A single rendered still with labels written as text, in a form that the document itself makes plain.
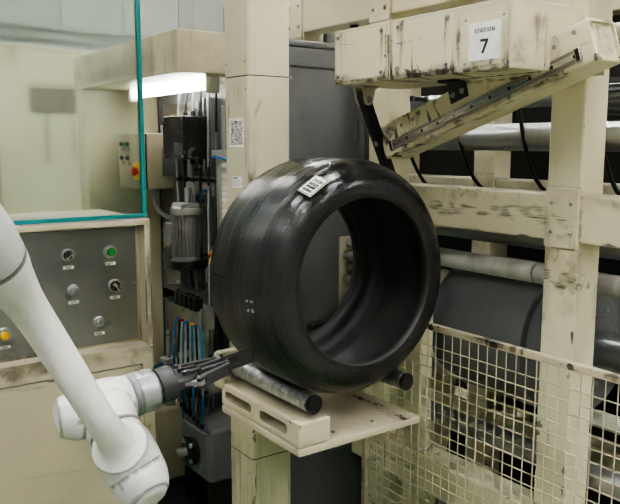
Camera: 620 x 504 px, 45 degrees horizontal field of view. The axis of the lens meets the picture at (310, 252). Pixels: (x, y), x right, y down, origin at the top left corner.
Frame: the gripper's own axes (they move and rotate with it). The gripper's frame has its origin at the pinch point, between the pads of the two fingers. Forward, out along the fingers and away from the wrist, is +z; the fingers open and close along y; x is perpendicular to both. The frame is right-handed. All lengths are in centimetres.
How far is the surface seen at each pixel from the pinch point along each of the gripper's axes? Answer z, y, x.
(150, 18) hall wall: 434, 971, -187
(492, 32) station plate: 54, -31, -65
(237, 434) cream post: 14, 35, 36
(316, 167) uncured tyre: 22.9, -5.4, -39.9
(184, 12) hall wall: 498, 982, -195
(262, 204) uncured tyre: 10.4, -1.0, -33.5
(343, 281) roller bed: 59, 38, 2
